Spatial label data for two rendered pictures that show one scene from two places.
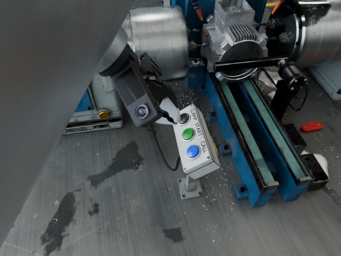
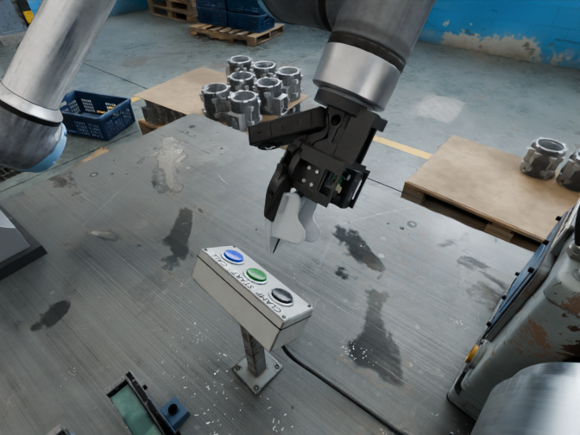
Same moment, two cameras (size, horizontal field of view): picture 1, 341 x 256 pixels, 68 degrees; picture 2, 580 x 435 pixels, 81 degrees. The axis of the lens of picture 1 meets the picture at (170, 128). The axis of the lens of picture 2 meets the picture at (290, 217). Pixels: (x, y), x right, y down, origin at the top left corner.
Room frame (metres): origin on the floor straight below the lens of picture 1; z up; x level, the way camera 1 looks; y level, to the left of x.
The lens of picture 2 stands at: (0.63, -0.18, 1.45)
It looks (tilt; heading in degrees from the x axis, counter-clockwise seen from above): 43 degrees down; 143
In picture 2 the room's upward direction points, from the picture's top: straight up
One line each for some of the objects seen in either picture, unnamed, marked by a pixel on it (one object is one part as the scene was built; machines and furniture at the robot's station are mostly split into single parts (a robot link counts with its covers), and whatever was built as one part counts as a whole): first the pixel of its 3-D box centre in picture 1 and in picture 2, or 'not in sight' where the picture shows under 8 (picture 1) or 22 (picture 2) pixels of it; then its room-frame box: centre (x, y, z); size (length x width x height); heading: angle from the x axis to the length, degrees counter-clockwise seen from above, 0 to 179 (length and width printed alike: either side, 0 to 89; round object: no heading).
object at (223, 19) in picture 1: (232, 15); not in sight; (0.87, -0.22, 1.11); 0.12 x 0.11 x 0.07; 10
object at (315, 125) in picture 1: (311, 127); not in sight; (0.62, -0.52, 0.81); 0.09 x 0.03 x 0.02; 104
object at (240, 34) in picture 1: (231, 45); not in sight; (0.84, -0.22, 1.02); 0.20 x 0.19 x 0.19; 10
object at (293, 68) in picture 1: (270, 66); not in sight; (0.84, -0.40, 0.92); 0.45 x 0.13 x 0.24; 10
